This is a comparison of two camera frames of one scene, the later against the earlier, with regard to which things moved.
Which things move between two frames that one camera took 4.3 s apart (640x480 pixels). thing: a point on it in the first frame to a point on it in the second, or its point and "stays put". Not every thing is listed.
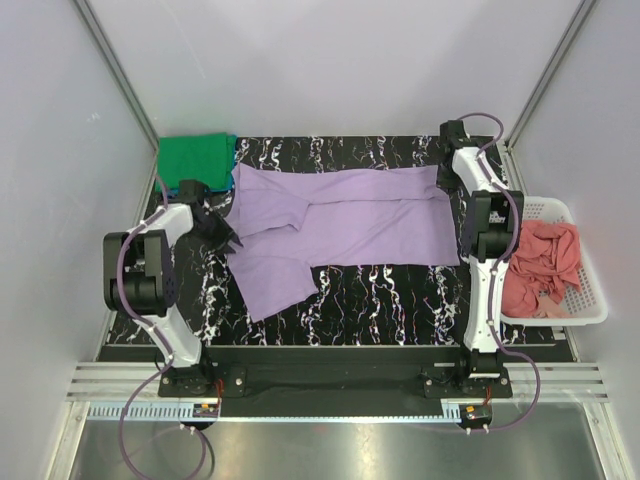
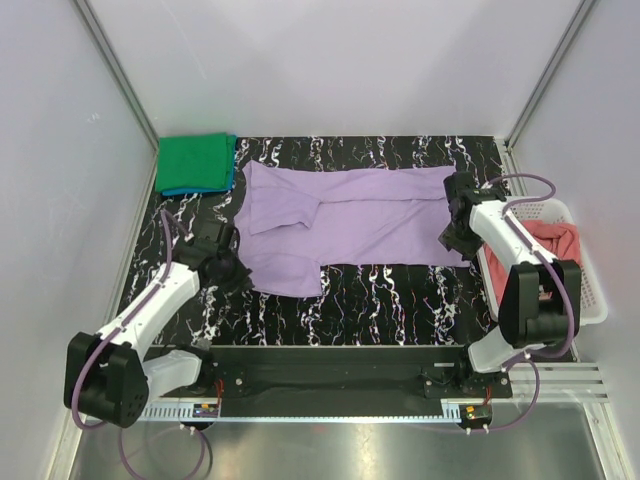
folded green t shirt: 210,158 stays put
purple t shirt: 290,220 stays put
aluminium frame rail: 559,382 stays put
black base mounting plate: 333,381 stays put
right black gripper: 445,176 to 451,239
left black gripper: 216,228 to 235,279
